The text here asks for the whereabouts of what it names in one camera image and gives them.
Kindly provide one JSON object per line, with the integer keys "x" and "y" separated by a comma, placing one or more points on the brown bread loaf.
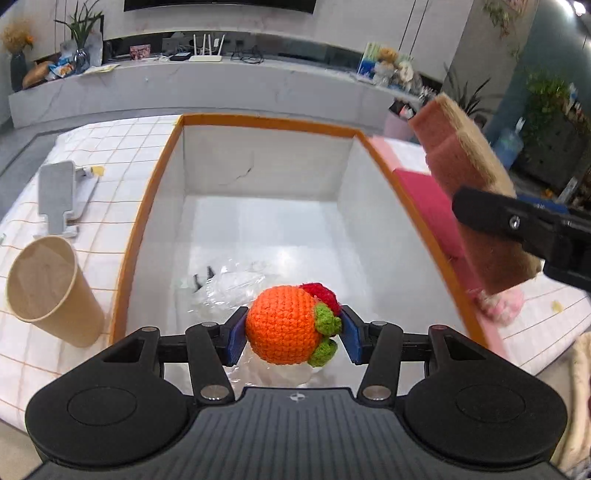
{"x": 38, "y": 74}

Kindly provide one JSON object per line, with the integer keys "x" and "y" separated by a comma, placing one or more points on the pile of plush toys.
{"x": 390, "y": 64}

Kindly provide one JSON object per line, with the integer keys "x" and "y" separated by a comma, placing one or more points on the black television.
{"x": 217, "y": 4}

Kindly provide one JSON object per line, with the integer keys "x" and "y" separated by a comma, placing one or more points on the green plant in glass vase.
{"x": 82, "y": 34}

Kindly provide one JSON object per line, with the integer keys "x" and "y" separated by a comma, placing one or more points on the large green potted plant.
{"x": 549, "y": 106}

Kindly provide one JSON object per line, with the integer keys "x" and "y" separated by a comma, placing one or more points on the beige cloth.
{"x": 577, "y": 392}

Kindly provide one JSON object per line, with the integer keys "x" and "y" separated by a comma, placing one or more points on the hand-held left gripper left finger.
{"x": 238, "y": 336}

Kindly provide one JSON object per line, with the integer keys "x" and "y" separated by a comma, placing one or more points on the brown paper cup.
{"x": 51, "y": 295}

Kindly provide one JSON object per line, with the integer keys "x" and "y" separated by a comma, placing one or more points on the white storage box orange rim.
{"x": 277, "y": 221}

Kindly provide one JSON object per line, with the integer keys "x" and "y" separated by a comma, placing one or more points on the white router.
{"x": 207, "y": 50}

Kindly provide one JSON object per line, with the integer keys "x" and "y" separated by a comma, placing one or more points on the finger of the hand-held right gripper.
{"x": 498, "y": 217}
{"x": 542, "y": 204}

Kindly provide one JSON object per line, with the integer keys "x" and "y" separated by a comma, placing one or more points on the small photo card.
{"x": 140, "y": 51}

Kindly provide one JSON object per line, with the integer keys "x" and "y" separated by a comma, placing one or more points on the spiky potted plant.
{"x": 468, "y": 99}

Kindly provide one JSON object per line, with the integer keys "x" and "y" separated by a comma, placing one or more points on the blue water bottle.
{"x": 509, "y": 145}

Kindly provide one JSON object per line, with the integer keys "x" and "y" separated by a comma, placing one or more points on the clear plastic bag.
{"x": 231, "y": 286}

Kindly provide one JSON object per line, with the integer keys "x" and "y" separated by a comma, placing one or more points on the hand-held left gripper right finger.
{"x": 349, "y": 334}

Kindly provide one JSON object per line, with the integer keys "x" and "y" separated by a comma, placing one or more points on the red crochet toy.
{"x": 323, "y": 293}

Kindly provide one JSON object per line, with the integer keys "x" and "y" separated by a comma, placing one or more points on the pink and tan sponge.
{"x": 455, "y": 138}

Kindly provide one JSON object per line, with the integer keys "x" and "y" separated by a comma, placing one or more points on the pink plush toy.
{"x": 505, "y": 304}

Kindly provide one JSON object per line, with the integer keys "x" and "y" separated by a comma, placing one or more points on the dried flowers in dark vase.
{"x": 17, "y": 50}

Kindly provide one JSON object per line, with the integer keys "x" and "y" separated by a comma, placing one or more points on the white marble console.
{"x": 231, "y": 87}

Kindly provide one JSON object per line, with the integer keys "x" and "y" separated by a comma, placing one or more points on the blue snack bag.
{"x": 62, "y": 68}

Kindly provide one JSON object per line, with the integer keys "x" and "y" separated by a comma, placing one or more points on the orange crochet fruit toy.
{"x": 284, "y": 323}

